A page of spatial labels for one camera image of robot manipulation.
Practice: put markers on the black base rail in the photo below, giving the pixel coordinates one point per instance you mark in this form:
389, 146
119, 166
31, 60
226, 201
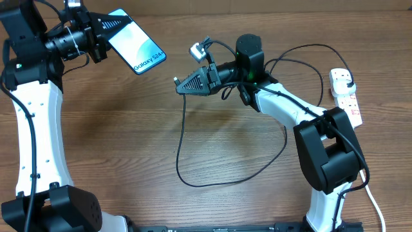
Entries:
222, 228

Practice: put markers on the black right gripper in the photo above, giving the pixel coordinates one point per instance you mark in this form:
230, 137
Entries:
208, 78

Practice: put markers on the white USB charger plug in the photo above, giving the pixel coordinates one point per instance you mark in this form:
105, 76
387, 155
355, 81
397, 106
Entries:
341, 88

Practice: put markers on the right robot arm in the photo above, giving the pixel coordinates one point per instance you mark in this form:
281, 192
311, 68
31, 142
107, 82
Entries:
329, 153

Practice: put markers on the blue-screen Samsung smartphone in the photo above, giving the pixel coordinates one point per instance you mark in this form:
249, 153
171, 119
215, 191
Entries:
137, 49

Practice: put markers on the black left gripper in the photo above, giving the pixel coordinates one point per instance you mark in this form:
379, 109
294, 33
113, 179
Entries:
99, 47

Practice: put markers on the white power strip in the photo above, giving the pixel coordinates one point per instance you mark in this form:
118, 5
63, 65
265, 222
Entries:
349, 102

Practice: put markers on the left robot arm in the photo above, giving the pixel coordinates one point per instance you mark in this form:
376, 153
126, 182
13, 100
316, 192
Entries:
34, 56

